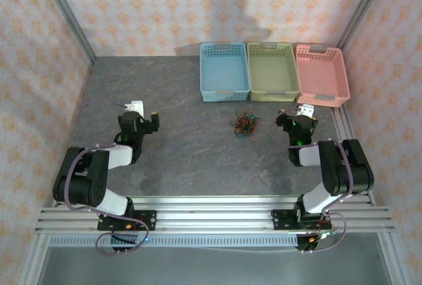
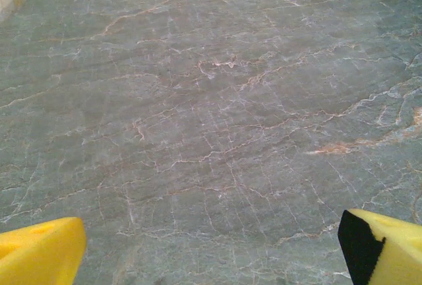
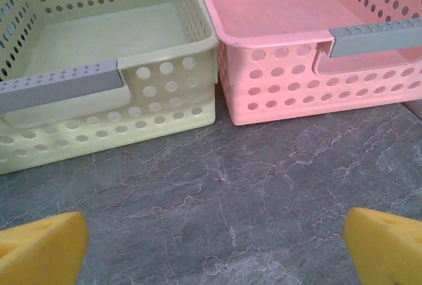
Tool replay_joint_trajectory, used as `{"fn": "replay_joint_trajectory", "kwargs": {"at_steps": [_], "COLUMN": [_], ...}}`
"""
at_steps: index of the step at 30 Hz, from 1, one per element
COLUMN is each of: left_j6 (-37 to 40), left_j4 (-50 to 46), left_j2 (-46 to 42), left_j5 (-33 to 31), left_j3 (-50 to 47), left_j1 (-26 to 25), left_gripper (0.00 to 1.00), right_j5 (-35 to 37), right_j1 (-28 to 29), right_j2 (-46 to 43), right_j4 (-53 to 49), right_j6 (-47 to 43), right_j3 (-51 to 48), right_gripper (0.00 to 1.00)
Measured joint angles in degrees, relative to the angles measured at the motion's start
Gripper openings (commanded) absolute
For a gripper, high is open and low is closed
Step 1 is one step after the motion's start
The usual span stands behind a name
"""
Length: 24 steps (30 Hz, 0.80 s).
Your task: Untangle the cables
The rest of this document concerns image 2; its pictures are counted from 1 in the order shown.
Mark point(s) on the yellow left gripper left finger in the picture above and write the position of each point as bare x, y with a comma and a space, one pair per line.
39, 255

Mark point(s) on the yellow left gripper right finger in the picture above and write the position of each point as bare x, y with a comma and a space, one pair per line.
395, 255

